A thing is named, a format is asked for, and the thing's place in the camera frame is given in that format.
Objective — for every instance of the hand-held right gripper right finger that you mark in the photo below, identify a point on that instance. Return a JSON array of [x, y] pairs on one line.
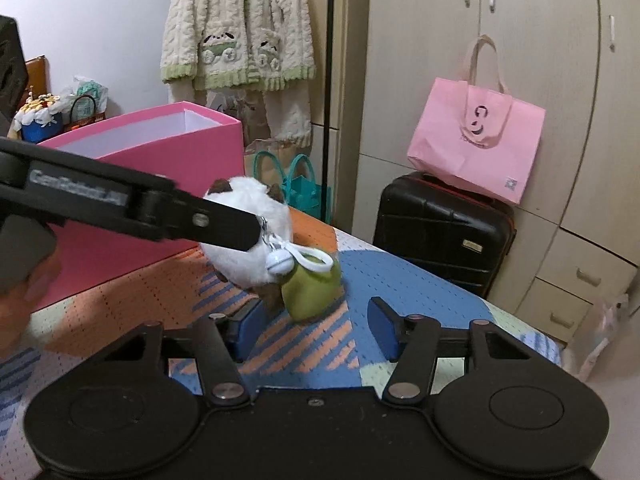
[[382, 325]]

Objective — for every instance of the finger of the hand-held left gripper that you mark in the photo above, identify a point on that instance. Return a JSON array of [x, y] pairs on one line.
[[220, 222]]

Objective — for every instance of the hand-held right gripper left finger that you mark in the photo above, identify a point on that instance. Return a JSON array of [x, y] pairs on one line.
[[252, 330]]

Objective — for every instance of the white plush toy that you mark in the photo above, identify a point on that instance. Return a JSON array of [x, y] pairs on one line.
[[240, 265]]

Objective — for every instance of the pink storage box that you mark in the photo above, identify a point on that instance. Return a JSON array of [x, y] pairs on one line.
[[210, 160]]

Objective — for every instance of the green plush toy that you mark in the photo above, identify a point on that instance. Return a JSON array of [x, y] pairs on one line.
[[310, 295]]

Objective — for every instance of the person's left hand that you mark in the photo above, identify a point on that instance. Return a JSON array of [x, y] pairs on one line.
[[20, 320]]

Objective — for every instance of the patterned blanket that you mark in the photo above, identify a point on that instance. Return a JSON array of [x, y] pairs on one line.
[[425, 290]]

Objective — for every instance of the brown paper bag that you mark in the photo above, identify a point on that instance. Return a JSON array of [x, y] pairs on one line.
[[270, 155]]

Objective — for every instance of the teal tote bag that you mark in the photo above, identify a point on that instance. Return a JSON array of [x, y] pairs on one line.
[[305, 192]]

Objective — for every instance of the white plastic bag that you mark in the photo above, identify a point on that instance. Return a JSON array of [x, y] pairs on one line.
[[92, 87]]

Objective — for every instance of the black suitcase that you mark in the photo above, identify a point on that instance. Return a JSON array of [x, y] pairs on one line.
[[440, 230]]

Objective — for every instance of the wooden chair back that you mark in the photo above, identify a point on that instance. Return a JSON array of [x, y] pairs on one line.
[[37, 75]]

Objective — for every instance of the cream fluffy pants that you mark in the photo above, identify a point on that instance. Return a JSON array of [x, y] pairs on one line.
[[285, 115]]

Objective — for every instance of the pink paper bag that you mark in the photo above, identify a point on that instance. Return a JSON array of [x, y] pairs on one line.
[[450, 145]]

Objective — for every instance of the black pole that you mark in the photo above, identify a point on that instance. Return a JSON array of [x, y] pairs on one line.
[[330, 60]]

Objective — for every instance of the clear plastic bag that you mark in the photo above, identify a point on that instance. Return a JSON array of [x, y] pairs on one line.
[[595, 340]]

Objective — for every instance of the cream fluffy jacket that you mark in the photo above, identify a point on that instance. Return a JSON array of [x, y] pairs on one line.
[[200, 10]]

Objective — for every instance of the beige wardrobe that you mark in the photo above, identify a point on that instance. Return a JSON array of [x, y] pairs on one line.
[[560, 35]]

